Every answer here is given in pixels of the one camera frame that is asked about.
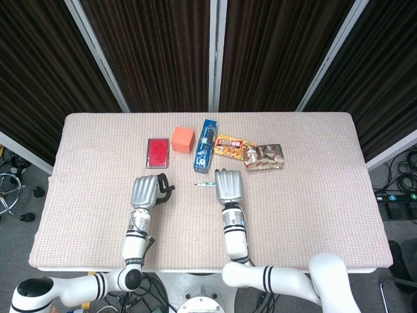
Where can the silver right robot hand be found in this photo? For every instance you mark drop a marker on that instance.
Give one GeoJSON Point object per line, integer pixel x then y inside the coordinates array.
{"type": "Point", "coordinates": [229, 187]}

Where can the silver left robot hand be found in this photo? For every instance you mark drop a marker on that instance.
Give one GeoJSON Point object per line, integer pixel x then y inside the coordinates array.
{"type": "Point", "coordinates": [145, 192]}

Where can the small green white tube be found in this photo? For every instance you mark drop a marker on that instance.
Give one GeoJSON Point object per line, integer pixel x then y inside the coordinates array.
{"type": "Point", "coordinates": [207, 184]}

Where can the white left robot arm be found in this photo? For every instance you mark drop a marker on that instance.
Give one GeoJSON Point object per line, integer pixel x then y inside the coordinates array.
{"type": "Point", "coordinates": [133, 247]}

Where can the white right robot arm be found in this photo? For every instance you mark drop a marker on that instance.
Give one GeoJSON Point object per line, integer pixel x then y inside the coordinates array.
{"type": "Point", "coordinates": [234, 238]}

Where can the yellow snack packet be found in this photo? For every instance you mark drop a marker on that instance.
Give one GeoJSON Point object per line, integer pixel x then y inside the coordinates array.
{"type": "Point", "coordinates": [231, 146]}

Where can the red ink stamp pad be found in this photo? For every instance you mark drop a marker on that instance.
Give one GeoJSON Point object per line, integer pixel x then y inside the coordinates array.
{"type": "Point", "coordinates": [157, 153]}

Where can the gold foil snack bag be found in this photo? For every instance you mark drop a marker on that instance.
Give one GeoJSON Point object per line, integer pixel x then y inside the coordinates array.
{"type": "Point", "coordinates": [265, 158]}

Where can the long blue cardboard box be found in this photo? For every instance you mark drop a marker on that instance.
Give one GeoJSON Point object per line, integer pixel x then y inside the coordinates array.
{"type": "Point", "coordinates": [205, 146]}

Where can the orange cube block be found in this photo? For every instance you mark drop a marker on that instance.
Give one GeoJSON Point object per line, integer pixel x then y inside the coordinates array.
{"type": "Point", "coordinates": [182, 140]}

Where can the beige woven tablecloth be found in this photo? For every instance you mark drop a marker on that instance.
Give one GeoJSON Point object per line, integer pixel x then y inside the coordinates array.
{"type": "Point", "coordinates": [293, 212]}

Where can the white robot torso base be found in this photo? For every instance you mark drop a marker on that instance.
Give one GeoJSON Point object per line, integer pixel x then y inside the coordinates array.
{"type": "Point", "coordinates": [198, 306]}

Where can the dark ribbed partition panel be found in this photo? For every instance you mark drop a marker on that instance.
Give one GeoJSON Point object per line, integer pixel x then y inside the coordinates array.
{"type": "Point", "coordinates": [277, 55]}
{"type": "Point", "coordinates": [156, 55]}
{"type": "Point", "coordinates": [384, 81]}
{"type": "Point", "coordinates": [39, 65]}

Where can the chrome stool base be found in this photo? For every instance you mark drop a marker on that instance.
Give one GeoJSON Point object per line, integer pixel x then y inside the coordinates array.
{"type": "Point", "coordinates": [5, 203]}

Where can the black power strip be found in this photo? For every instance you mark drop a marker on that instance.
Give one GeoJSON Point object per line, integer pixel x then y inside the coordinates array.
{"type": "Point", "coordinates": [394, 196]}

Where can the black foot pedal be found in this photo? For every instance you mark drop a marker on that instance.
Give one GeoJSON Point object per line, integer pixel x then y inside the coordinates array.
{"type": "Point", "coordinates": [394, 210]}

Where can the black chair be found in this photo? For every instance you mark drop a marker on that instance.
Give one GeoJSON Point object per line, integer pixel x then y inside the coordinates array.
{"type": "Point", "coordinates": [404, 257]}

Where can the white partition base rail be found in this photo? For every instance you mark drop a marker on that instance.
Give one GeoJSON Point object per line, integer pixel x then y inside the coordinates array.
{"type": "Point", "coordinates": [391, 150]}
{"type": "Point", "coordinates": [26, 151]}

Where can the white partition frame post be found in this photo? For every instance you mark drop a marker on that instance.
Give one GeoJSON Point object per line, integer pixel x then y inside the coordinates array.
{"type": "Point", "coordinates": [217, 55]}
{"type": "Point", "coordinates": [97, 55]}
{"type": "Point", "coordinates": [329, 55]}

